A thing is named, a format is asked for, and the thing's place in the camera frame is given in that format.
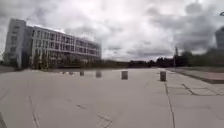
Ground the row of concrete bollards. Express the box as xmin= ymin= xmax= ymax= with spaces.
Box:
xmin=60 ymin=69 xmax=167 ymax=83

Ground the row of dark trees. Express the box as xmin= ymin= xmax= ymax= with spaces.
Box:
xmin=99 ymin=47 xmax=224 ymax=69

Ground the tall thin tower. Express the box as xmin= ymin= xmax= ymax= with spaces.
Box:
xmin=173 ymin=45 xmax=179 ymax=68

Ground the white multi-storey building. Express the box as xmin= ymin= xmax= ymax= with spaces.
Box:
xmin=2 ymin=18 xmax=103 ymax=70

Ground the pale concrete slab plaza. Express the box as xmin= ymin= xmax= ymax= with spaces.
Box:
xmin=0 ymin=67 xmax=224 ymax=128

